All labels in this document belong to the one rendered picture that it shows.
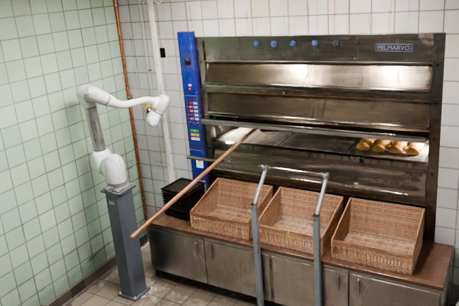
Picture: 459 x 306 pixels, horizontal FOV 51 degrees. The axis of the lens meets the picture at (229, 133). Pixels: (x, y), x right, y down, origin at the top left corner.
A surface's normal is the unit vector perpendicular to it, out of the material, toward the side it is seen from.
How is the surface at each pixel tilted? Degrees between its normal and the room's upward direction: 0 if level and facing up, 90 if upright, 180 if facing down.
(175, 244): 90
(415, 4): 90
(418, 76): 70
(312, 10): 90
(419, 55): 90
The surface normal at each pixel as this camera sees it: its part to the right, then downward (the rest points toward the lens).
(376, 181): -0.49, -0.05
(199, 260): -0.49, 0.29
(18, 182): 0.87, 0.08
